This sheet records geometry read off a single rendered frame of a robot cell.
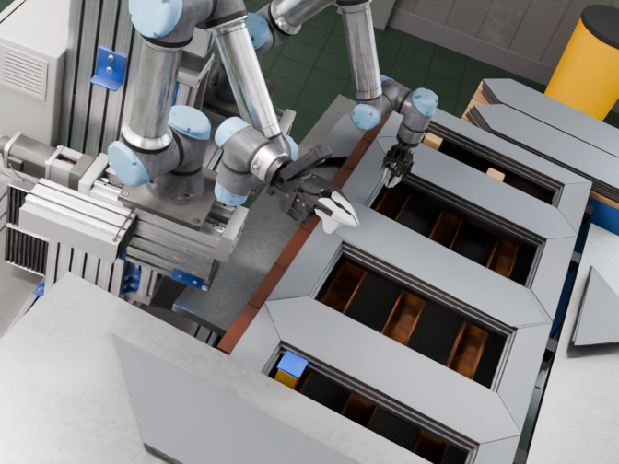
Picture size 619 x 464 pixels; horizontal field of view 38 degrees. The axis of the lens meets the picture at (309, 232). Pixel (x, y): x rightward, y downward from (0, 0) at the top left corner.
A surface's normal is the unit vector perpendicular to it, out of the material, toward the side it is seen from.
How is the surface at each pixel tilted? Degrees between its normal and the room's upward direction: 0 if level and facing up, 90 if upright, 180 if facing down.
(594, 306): 0
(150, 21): 82
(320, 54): 0
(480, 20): 90
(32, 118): 90
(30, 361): 0
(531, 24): 90
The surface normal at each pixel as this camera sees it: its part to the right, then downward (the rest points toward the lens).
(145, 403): 0.26, -0.69
